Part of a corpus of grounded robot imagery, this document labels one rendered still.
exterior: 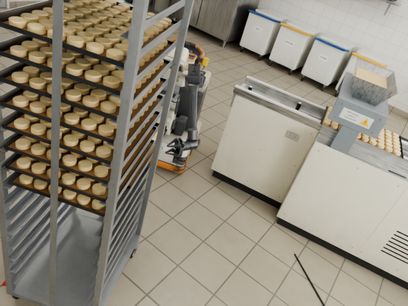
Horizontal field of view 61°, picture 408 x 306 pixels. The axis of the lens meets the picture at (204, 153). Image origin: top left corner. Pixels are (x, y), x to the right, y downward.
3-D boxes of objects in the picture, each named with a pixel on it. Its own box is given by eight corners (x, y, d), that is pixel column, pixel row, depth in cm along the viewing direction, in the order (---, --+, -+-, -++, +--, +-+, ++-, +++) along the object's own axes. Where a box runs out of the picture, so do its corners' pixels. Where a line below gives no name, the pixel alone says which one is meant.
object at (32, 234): (79, 180, 213) (79, 176, 212) (83, 181, 213) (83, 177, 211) (8, 259, 160) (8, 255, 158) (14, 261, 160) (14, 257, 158)
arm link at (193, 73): (202, 61, 211) (186, 61, 211) (201, 83, 212) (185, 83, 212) (203, 73, 256) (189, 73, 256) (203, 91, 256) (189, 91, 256)
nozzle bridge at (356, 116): (365, 122, 293) (387, 86, 274) (361, 161, 234) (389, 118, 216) (327, 107, 300) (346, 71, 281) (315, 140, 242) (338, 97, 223)
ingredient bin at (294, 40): (264, 65, 628) (280, 22, 586) (278, 60, 677) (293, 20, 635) (291, 78, 609) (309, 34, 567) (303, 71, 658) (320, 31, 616)
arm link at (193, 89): (202, 76, 217) (185, 76, 217) (202, 76, 211) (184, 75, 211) (201, 145, 223) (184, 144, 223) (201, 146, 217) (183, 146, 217)
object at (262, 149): (286, 190, 330) (329, 109, 281) (278, 210, 303) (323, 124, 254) (221, 159, 346) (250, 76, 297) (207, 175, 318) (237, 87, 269)
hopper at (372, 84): (384, 88, 268) (394, 71, 260) (385, 112, 223) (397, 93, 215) (348, 74, 274) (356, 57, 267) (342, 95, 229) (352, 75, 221)
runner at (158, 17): (180, 2, 148) (181, -6, 146) (186, 4, 148) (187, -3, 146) (118, 37, 94) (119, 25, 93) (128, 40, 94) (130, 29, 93)
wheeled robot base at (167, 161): (140, 120, 359) (144, 99, 345) (198, 139, 357) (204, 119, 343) (113, 153, 303) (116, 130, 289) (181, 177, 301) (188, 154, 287)
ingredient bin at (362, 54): (329, 96, 583) (351, 52, 541) (341, 89, 630) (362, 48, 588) (359, 111, 562) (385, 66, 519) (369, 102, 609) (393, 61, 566)
